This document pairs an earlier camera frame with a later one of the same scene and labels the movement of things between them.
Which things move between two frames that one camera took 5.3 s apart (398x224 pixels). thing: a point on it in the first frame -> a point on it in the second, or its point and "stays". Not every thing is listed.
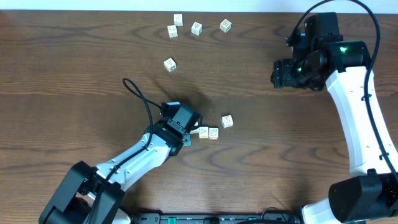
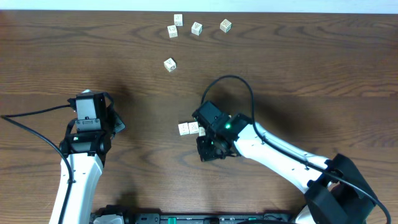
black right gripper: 282,76 -> 206,154
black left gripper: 186,140 -> 117,123
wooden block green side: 196,28 stays
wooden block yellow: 203,132 stays
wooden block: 196,130 stays
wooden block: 170,65 stays
